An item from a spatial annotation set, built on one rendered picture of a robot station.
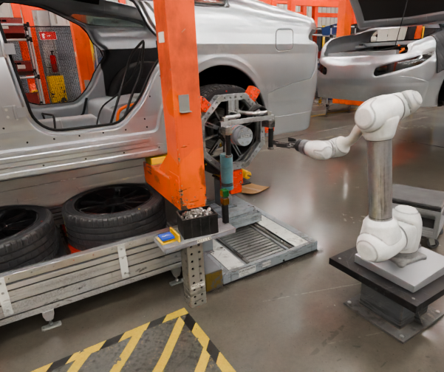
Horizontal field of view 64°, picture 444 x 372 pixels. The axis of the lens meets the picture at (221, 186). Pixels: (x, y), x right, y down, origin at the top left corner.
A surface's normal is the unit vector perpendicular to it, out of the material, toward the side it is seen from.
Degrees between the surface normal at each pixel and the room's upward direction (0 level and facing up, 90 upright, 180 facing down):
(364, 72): 86
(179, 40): 90
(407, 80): 91
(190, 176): 90
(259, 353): 0
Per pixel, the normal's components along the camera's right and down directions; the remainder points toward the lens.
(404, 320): 0.52, 0.27
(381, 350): -0.04, -0.94
